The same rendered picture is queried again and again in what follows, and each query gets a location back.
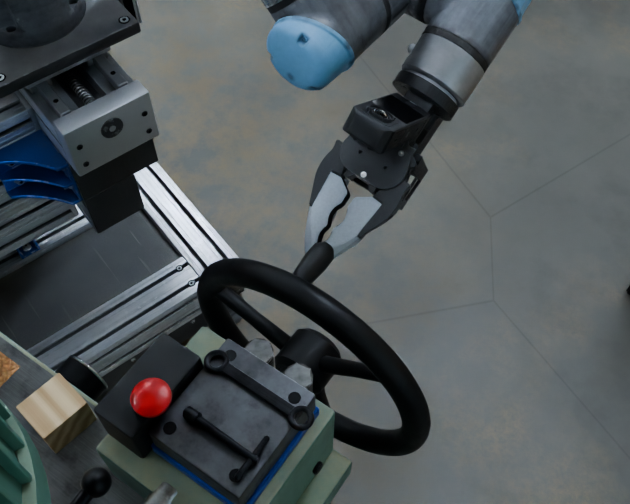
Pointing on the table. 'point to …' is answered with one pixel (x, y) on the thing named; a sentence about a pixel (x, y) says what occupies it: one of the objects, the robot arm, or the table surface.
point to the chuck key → (227, 440)
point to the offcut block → (57, 412)
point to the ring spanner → (259, 390)
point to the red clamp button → (151, 397)
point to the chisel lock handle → (93, 485)
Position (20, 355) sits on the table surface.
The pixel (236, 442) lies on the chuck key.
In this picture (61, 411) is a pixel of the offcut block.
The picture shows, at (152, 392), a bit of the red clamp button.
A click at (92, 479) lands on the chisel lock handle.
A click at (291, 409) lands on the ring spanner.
